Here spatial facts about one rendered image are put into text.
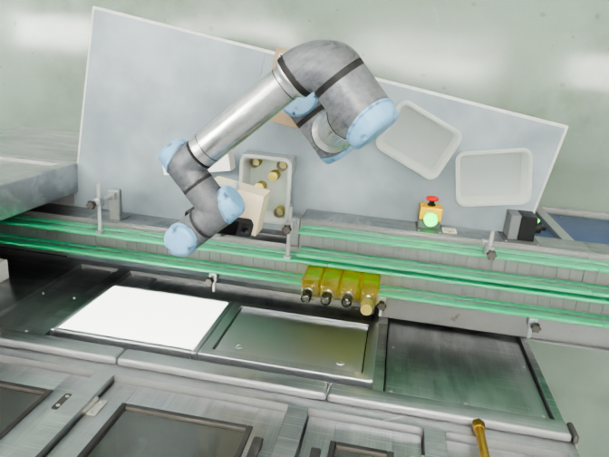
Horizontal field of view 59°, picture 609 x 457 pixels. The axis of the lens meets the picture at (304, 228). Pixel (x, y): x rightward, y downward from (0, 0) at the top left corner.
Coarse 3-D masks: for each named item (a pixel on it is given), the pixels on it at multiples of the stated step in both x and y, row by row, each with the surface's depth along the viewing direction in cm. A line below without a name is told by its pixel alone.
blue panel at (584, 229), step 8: (552, 216) 210; (560, 216) 211; (568, 216) 212; (560, 224) 199; (568, 224) 200; (576, 224) 200; (584, 224) 201; (592, 224) 202; (600, 224) 203; (608, 224) 204; (544, 232) 186; (568, 232) 189; (576, 232) 190; (584, 232) 190; (592, 232) 191; (600, 232) 192; (608, 232) 193; (576, 240) 180; (584, 240) 180; (592, 240) 181; (600, 240) 182; (608, 240) 183
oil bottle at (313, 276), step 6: (306, 270) 166; (312, 270) 166; (318, 270) 166; (324, 270) 169; (306, 276) 161; (312, 276) 162; (318, 276) 162; (306, 282) 157; (312, 282) 157; (318, 282) 158; (300, 288) 159; (312, 288) 157; (318, 288) 158; (300, 294) 159; (318, 294) 159
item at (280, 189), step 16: (240, 160) 176; (272, 160) 181; (288, 160) 173; (240, 176) 177; (256, 176) 184; (288, 176) 175; (272, 192) 185; (288, 192) 176; (272, 208) 186; (288, 208) 178
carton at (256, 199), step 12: (216, 180) 151; (228, 180) 154; (240, 192) 149; (252, 192) 149; (264, 192) 152; (252, 204) 149; (264, 204) 151; (240, 216) 151; (252, 216) 150; (264, 216) 157
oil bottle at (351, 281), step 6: (348, 270) 167; (348, 276) 162; (354, 276) 163; (360, 276) 164; (342, 282) 157; (348, 282) 158; (354, 282) 158; (360, 282) 161; (342, 288) 156; (348, 288) 155; (354, 288) 155; (342, 294) 156; (354, 294) 155; (354, 300) 156
